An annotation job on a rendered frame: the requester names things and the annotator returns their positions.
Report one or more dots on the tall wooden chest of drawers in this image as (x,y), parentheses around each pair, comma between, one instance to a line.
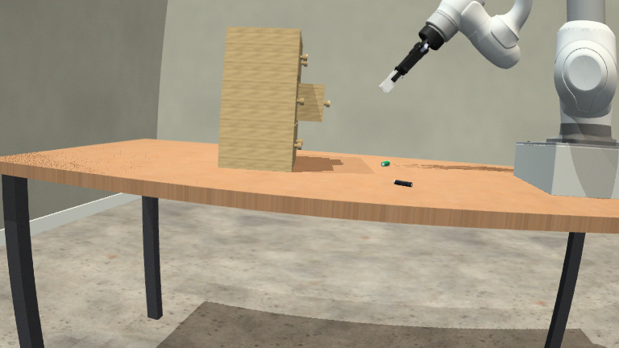
(259,87)

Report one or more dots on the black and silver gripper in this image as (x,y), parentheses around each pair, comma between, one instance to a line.
(432,39)

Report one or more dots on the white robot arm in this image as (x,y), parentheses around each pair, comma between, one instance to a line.
(585,74)

